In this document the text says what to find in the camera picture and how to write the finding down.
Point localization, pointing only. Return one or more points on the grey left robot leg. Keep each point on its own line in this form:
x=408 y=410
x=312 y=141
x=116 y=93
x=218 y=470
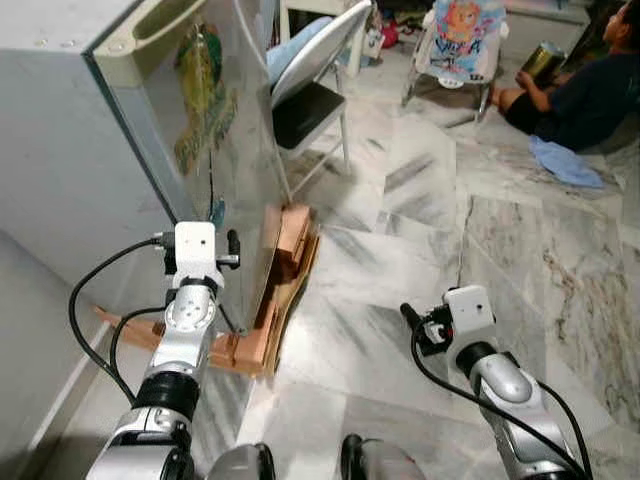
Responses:
x=240 y=465

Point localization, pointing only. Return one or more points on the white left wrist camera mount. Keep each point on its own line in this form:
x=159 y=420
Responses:
x=196 y=250

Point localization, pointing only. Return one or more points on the grey robot leg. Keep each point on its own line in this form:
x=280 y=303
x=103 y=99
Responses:
x=385 y=462
x=240 y=465

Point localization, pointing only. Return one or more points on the sitting person dark shirt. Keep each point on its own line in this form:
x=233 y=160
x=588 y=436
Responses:
x=590 y=100

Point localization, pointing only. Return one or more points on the small red object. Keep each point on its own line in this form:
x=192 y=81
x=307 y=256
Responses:
x=388 y=34

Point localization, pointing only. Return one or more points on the grey fridge cabinet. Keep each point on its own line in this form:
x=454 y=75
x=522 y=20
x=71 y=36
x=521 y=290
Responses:
x=60 y=130

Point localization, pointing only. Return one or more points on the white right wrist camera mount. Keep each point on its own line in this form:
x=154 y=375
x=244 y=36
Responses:
x=470 y=312

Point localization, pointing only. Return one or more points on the blue cloth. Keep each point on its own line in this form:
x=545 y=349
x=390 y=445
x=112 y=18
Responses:
x=565 y=162

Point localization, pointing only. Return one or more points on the baby bouncer lion print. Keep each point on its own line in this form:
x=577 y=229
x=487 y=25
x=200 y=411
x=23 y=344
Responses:
x=460 y=40

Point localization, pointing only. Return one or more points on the orange red brick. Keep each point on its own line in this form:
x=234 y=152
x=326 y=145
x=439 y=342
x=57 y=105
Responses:
x=292 y=250
x=248 y=352
x=135 y=330

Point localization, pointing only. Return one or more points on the shiny metal tin can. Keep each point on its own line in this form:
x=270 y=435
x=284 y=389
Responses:
x=543 y=62

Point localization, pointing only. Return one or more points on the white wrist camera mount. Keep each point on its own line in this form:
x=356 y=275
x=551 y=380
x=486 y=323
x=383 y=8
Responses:
x=470 y=312
x=196 y=250

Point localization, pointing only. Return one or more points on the grey right robot leg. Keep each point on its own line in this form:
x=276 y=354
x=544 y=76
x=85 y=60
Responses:
x=385 y=462

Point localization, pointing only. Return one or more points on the white folding chair black seat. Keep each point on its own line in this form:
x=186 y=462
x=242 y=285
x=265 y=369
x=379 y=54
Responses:
x=305 y=110

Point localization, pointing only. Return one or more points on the green yellow door sticker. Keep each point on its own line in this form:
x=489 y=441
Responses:
x=200 y=90

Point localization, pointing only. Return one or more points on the small teal door magnet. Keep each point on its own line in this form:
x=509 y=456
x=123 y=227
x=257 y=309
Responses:
x=217 y=212

